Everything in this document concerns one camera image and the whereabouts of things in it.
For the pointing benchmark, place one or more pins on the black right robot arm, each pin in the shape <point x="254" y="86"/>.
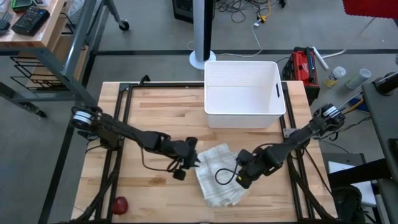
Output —
<point x="308" y="133"/>

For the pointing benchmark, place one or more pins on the black equipment box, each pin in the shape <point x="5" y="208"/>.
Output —
<point x="183" y="11"/>

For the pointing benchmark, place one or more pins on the orange power plug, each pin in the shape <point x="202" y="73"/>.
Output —
<point x="262" y="19"/>

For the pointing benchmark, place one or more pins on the dark grey desk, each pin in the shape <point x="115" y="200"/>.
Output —
<point x="382" y="124"/>

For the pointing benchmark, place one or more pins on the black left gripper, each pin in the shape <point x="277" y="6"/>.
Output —
<point x="180" y="149"/>

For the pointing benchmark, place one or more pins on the white plastic jar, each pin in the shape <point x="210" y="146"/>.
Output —
<point x="358" y="79"/>
<point x="337" y="74"/>

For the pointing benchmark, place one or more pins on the green box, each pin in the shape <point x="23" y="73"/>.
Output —
<point x="21" y="3"/>

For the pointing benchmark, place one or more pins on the black keypad device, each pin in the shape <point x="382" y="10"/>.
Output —
<point x="31" y="20"/>

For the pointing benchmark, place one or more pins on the white towel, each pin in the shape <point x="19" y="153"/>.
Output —
<point x="217" y="189"/>

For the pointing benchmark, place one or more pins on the white perforated plastic basket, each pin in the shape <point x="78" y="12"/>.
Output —
<point x="242" y="90"/>

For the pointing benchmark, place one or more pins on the white plastic tube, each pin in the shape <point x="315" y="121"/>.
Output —
<point x="320" y="58"/>

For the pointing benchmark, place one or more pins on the red foam panel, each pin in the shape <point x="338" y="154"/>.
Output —
<point x="370" y="7"/>

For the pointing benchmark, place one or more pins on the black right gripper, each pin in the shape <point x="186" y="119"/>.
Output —
<point x="258" y="165"/>

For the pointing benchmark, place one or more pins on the white board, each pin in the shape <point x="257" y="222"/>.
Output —
<point x="339" y="168"/>

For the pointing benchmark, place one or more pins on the black caster wheel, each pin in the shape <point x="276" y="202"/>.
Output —
<point x="124" y="25"/>

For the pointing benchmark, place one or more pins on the black cylindrical post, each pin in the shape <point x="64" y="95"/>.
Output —
<point x="387" y="84"/>

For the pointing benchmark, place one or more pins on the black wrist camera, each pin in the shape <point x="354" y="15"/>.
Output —
<point x="179" y="174"/>
<point x="244" y="182"/>

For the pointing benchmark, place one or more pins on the wooden workbench with grey legs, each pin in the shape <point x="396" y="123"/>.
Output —
<point x="18" y="40"/>

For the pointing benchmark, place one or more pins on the black aluminium table frame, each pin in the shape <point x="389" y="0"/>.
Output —
<point x="183" y="84"/>

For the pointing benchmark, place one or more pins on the black comb-shaped tool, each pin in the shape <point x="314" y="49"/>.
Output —
<point x="3" y="26"/>

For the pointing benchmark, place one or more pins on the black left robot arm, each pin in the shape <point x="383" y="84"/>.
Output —
<point x="124" y="133"/>

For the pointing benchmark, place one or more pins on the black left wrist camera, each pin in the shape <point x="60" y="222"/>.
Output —
<point x="179" y="174"/>

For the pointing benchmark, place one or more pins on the red apple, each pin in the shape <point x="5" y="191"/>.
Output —
<point x="120" y="205"/>

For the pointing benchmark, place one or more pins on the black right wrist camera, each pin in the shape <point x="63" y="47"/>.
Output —
<point x="244" y="182"/>

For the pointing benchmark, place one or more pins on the red black tool bag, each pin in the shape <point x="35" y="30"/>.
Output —
<point x="300" y="68"/>

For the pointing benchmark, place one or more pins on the small blue object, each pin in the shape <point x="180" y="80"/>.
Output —
<point x="359" y="105"/>

